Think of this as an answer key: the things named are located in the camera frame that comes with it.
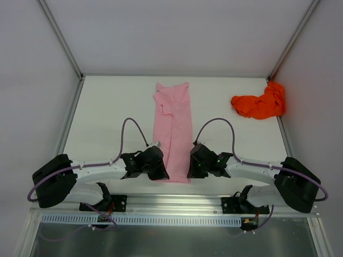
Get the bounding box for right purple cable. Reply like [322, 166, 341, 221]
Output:
[193, 118, 330, 231]

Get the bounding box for pink t shirt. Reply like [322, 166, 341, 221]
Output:
[153, 82, 193, 184]

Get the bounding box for aluminium frame post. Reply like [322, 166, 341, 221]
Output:
[267, 0, 322, 81]
[36, 0, 86, 81]

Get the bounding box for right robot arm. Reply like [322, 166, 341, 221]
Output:
[188, 143, 321, 214]

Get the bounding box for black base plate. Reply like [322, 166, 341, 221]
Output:
[220, 197, 270, 214]
[78, 194, 128, 213]

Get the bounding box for right aluminium frame post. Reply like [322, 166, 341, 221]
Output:
[267, 0, 322, 81]

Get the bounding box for orange t shirt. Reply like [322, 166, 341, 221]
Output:
[230, 81, 286, 120]

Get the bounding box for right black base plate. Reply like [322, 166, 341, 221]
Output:
[220, 197, 270, 214]

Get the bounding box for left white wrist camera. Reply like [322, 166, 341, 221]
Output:
[149, 141, 161, 148]

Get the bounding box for purple cable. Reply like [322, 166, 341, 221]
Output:
[193, 118, 330, 231]
[27, 117, 151, 231]

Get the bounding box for slotted cable duct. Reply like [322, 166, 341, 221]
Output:
[41, 214, 242, 228]

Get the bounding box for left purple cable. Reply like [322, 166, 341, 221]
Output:
[27, 117, 151, 231]

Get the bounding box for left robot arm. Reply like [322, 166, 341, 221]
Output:
[28, 144, 169, 212]

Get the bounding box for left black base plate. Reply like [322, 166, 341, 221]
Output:
[78, 194, 128, 213]

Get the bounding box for left aluminium frame post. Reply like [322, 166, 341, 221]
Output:
[36, 0, 86, 81]

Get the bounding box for aluminium mounting rail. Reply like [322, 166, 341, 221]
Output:
[29, 194, 320, 217]

